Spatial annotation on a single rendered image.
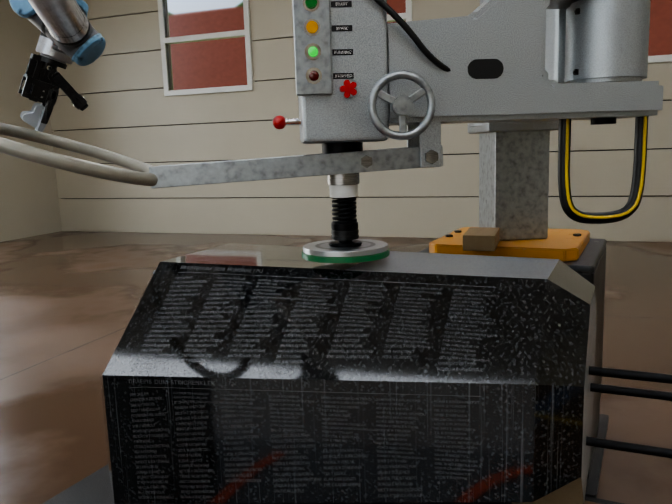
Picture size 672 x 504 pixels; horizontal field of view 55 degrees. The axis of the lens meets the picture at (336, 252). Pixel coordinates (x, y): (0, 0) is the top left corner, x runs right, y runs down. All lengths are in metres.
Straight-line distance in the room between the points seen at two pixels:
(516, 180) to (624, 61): 0.72
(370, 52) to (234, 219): 7.39
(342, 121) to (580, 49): 0.61
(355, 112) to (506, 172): 0.90
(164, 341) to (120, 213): 8.25
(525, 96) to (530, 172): 0.74
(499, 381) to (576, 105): 0.69
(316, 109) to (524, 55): 0.49
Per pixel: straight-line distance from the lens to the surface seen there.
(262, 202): 8.58
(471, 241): 2.06
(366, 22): 1.51
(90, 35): 1.68
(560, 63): 1.83
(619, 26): 1.70
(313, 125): 1.48
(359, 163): 1.53
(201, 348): 1.57
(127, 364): 1.66
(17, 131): 1.85
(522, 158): 2.29
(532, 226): 2.32
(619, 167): 7.65
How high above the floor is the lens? 1.12
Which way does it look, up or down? 9 degrees down
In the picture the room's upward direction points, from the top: 2 degrees counter-clockwise
